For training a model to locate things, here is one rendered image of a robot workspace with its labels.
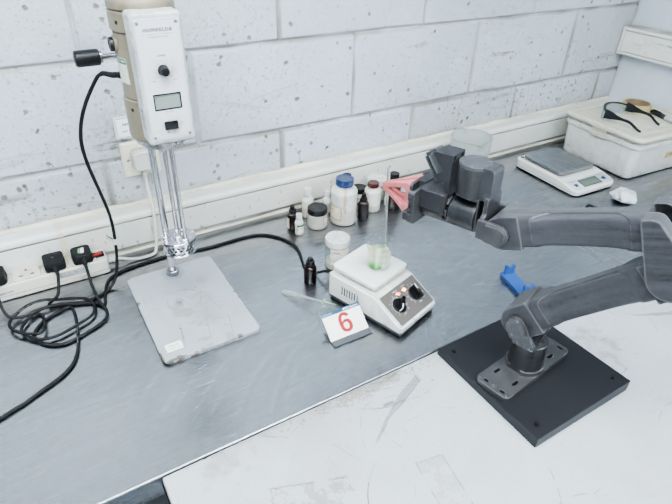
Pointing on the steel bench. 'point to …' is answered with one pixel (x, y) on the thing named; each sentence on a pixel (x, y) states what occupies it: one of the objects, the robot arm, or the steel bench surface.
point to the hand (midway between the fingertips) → (387, 185)
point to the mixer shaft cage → (176, 241)
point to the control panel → (406, 300)
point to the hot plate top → (352, 265)
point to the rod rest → (514, 280)
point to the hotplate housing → (372, 308)
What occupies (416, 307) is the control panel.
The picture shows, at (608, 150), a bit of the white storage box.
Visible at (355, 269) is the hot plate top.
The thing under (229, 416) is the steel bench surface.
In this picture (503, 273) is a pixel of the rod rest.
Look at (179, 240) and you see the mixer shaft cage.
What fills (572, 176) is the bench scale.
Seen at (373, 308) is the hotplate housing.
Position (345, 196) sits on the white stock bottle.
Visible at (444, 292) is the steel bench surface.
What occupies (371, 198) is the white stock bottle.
